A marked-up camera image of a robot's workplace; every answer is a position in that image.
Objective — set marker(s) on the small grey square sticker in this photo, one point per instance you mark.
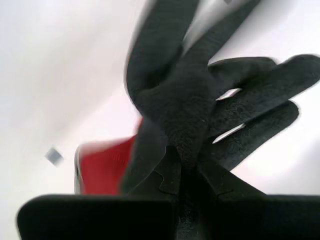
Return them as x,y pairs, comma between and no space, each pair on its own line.
53,156

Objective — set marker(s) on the grey glove with red cuff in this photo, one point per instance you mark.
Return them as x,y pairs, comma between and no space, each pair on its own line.
180,100

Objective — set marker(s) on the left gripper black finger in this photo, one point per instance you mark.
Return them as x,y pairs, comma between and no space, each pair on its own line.
262,220
95,217

